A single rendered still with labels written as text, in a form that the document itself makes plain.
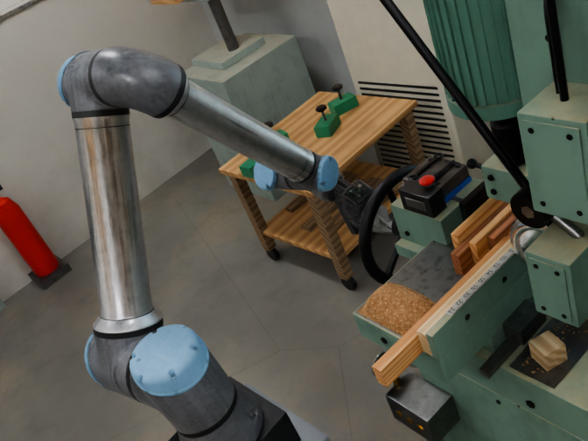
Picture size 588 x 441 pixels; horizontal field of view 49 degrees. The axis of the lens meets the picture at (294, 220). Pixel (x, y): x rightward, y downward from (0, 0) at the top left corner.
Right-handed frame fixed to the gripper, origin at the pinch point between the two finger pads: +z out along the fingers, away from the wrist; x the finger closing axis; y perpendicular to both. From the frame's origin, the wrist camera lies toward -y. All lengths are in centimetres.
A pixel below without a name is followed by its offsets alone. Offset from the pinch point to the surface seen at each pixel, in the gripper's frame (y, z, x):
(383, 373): 39, 39, -46
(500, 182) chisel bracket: 48, 33, -9
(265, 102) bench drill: -73, -138, 66
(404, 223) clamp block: 29.2, 16.5, -14.6
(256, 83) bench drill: -62, -142, 66
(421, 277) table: 31.5, 28.5, -24.1
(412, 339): 39, 38, -39
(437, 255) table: 31.0, 27.3, -17.9
